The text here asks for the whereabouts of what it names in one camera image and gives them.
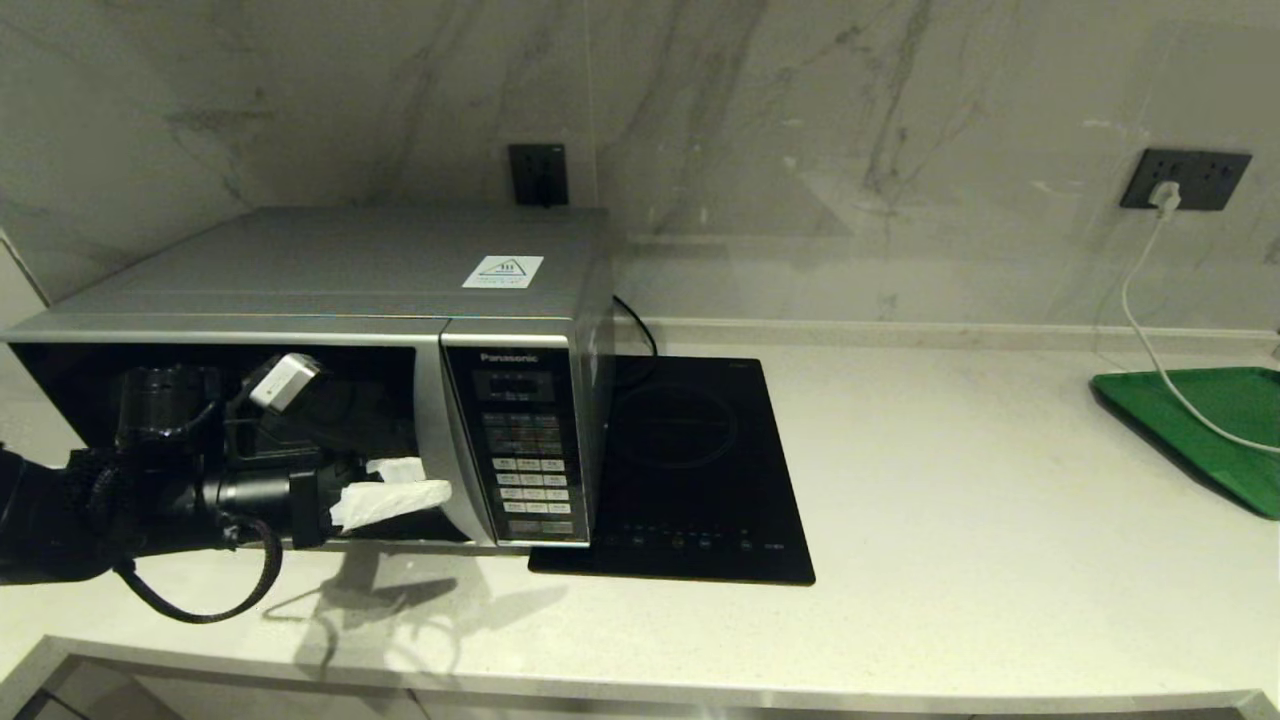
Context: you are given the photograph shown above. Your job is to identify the silver Panasonic microwave oven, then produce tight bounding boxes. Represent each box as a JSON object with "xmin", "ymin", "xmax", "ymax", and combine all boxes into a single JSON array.
[{"xmin": 0, "ymin": 205, "xmax": 617, "ymax": 549}]

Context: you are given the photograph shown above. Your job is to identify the small black wall socket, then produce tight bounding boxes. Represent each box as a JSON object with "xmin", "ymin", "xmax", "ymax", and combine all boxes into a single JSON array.
[{"xmin": 507, "ymin": 143, "xmax": 570, "ymax": 207}]

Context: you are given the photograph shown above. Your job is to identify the green plastic tray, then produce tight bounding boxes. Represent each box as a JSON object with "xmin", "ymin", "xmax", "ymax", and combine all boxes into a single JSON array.
[{"xmin": 1088, "ymin": 368, "xmax": 1280, "ymax": 522}]

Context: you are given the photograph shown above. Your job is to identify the black induction cooktop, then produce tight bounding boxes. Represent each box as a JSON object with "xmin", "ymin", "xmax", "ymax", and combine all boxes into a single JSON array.
[{"xmin": 527, "ymin": 356, "xmax": 817, "ymax": 587}]

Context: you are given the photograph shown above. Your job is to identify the white warning sticker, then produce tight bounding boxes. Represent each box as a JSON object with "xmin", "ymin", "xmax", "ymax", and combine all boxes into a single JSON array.
[{"xmin": 461, "ymin": 255, "xmax": 546, "ymax": 290}]

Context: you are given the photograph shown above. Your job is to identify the wide black wall socket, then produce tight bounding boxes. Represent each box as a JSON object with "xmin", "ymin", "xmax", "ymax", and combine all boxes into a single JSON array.
[{"xmin": 1119, "ymin": 149, "xmax": 1253, "ymax": 212}]

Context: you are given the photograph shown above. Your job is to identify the white power cable with plug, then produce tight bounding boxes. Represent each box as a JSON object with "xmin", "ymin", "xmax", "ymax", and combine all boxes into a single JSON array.
[{"xmin": 1119, "ymin": 182, "xmax": 1280, "ymax": 456}]

